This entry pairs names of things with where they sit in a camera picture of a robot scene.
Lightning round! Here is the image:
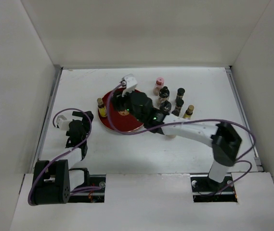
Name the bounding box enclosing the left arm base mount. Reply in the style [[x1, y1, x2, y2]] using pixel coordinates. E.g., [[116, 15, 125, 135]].
[[68, 175, 106, 203]]

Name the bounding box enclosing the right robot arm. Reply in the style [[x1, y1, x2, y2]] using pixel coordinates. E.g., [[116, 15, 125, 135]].
[[109, 89, 242, 191]]

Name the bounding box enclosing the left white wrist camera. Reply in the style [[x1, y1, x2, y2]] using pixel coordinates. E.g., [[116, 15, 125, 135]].
[[56, 115, 72, 131]]

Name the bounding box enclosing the gold cap yellow bottle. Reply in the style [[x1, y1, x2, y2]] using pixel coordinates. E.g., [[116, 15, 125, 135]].
[[183, 105, 194, 119]]

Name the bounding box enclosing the cream cap spice jar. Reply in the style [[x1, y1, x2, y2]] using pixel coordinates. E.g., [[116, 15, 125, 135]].
[[165, 135, 176, 139]]

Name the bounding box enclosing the red round lacquer tray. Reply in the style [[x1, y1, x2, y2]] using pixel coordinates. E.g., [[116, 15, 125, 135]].
[[98, 92, 143, 132]]

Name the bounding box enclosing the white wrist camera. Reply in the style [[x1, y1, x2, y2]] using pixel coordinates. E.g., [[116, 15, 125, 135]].
[[56, 115, 72, 131], [121, 74, 138, 97]]

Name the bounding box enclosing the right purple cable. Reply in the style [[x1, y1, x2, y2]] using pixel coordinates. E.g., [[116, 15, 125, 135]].
[[106, 80, 256, 195]]

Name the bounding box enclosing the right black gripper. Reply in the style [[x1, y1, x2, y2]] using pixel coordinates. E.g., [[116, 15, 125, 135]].
[[109, 86, 145, 123]]

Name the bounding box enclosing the pink cap spice jar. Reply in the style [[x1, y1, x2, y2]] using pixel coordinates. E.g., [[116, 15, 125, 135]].
[[153, 77, 164, 96]]

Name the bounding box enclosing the yellow label brown bottle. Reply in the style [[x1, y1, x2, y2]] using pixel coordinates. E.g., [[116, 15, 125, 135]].
[[97, 98, 107, 118]]

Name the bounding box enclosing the black cap spice bottle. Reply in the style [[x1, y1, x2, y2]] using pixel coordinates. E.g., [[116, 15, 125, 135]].
[[175, 88, 185, 102]]

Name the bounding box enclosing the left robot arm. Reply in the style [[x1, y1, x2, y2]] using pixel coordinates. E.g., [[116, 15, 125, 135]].
[[27, 108, 93, 206]]

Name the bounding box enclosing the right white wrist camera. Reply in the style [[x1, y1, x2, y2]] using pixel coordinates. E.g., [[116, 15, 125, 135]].
[[121, 74, 138, 97]]

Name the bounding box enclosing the black grinder salt jar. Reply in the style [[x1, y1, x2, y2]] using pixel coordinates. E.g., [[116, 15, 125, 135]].
[[158, 86, 170, 100]]

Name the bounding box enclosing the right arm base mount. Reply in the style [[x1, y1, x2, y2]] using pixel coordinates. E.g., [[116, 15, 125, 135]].
[[190, 174, 237, 203]]

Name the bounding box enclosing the black grinder pepper jar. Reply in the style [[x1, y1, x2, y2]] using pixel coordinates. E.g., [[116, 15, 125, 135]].
[[159, 101, 172, 115]]

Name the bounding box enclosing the black cap brown spice jar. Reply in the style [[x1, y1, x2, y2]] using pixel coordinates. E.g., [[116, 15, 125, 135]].
[[171, 99, 184, 116]]

